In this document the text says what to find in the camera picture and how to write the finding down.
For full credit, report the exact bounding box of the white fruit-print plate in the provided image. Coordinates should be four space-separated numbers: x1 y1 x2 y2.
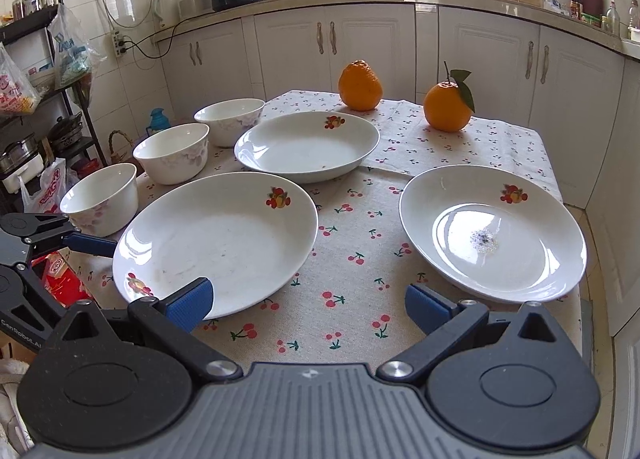
234 111 381 184
398 165 587 303
112 172 319 321

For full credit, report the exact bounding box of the black cooking pot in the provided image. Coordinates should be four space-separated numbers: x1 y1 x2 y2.
47 114 83 150

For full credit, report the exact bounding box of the bumpy-top orange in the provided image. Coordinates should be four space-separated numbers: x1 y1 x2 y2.
338 60 385 112

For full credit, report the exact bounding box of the steel pot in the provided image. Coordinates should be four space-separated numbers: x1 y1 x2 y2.
0 134 38 174

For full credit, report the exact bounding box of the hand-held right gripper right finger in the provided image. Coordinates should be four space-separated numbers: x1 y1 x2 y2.
376 283 568 385

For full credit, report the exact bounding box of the blue-print plastic bag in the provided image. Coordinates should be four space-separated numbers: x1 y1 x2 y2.
47 4 108 90

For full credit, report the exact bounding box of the red cardboard box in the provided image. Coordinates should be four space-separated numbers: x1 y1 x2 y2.
37 251 93 310

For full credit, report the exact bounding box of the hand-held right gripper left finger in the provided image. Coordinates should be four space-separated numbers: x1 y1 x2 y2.
57 277 244 385

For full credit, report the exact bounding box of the blue thermos jug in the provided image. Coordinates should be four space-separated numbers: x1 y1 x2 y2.
146 108 173 136

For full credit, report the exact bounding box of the cherry-print tablecloth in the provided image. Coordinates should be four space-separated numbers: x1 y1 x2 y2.
65 89 583 365

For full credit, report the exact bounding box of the red-print bag with yellow contents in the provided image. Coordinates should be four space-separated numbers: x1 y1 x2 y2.
0 41 41 114

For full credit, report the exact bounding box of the orange with green leaf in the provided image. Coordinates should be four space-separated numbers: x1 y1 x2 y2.
423 61 476 133

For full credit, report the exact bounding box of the red and white plastic bag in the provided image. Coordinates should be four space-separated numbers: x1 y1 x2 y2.
20 159 68 214

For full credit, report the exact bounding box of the white electric kettle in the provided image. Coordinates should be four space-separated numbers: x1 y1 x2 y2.
152 0 178 30

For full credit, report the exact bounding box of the black power cable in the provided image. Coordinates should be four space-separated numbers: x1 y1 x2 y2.
120 14 211 60

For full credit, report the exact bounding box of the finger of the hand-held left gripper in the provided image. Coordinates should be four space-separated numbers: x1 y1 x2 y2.
0 212 118 270
7 284 68 347

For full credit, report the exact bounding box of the white floral bowl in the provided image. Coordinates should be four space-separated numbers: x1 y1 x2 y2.
194 98 266 148
60 163 139 238
132 123 210 186

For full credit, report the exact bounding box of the black shelf rack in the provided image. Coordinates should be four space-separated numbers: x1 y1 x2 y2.
0 4 108 220

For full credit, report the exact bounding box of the wicker basket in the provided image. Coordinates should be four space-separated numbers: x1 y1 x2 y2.
107 130 136 164

